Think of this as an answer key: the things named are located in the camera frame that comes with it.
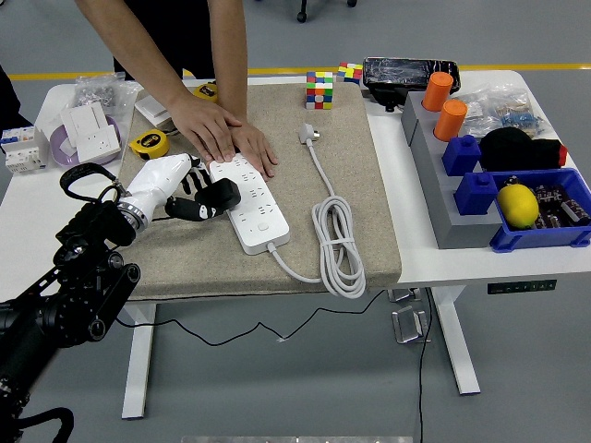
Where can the person's left hand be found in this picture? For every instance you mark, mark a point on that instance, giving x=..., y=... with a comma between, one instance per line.
x=258, y=152

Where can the person's right hand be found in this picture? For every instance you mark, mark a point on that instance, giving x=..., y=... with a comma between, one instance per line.
x=205, y=129

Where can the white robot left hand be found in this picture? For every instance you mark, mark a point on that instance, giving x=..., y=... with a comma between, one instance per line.
x=159, y=180

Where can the black plug adapter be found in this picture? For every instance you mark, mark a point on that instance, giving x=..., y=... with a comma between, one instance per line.
x=221, y=196

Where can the white power strip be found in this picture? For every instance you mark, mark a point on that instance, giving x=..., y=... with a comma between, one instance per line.
x=263, y=231

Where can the person's right forearm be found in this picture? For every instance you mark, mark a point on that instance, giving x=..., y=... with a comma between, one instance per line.
x=134, y=51

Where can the person's left forearm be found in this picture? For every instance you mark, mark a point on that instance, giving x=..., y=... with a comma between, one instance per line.
x=228, y=60

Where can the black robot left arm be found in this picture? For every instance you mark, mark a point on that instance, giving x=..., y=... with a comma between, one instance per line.
x=83, y=277

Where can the white three-pin plug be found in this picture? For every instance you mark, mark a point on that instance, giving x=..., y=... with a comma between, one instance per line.
x=308, y=135

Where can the yellow tape measure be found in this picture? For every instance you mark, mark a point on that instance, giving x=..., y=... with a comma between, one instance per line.
x=206, y=91
x=148, y=145

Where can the colourful puzzle cube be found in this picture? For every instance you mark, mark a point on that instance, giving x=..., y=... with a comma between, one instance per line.
x=319, y=91
x=349, y=74

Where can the white blank panel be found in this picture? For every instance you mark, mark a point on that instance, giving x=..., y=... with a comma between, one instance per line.
x=85, y=117

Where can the purple bowl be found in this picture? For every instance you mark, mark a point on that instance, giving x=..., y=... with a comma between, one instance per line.
x=60, y=159

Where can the person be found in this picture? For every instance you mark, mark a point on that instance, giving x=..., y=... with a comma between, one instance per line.
x=7, y=101
x=184, y=27

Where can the clear bag metal screws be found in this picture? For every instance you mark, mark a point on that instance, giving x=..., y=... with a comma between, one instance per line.
x=99, y=94

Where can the grey-brown mat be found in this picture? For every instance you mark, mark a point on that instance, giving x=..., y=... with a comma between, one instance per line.
x=221, y=267

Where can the white circuit breaker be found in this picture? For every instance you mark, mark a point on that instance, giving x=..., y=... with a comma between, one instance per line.
x=23, y=150

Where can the black chair base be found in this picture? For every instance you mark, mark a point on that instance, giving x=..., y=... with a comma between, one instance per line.
x=301, y=17

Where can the black film-wrapped box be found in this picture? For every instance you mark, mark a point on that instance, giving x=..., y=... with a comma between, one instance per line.
x=397, y=74

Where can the orange cylinder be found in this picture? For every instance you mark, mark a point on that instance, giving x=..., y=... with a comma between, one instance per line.
x=450, y=122
x=437, y=92

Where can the grey stepped block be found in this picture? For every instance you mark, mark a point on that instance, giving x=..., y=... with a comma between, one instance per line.
x=443, y=217

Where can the blue plastic block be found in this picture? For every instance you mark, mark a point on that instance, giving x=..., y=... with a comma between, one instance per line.
x=475, y=194
x=461, y=157

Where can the clear bag white parts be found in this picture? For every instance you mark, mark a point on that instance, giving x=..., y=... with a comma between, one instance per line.
x=480, y=115

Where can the black fabric item red tip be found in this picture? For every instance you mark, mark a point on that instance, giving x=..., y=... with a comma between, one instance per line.
x=512, y=150

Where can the clear bag blue parts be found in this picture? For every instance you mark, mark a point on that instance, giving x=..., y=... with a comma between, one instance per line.
x=519, y=115

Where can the yellow lemon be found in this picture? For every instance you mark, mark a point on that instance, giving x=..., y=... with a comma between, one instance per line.
x=517, y=207

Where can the black table control panel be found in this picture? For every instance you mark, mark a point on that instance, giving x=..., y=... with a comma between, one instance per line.
x=522, y=287

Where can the blue plastic bin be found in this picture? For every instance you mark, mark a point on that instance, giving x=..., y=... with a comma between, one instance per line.
x=545, y=237

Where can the dark electronic parts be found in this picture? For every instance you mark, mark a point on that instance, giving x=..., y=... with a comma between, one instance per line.
x=561, y=205

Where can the white wall switch panel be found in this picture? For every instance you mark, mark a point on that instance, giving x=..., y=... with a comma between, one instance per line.
x=152, y=106

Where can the white wall socket panel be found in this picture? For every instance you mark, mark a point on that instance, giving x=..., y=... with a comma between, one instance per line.
x=98, y=144

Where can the metal bracket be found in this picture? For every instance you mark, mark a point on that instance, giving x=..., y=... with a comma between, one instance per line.
x=410, y=325
x=404, y=295

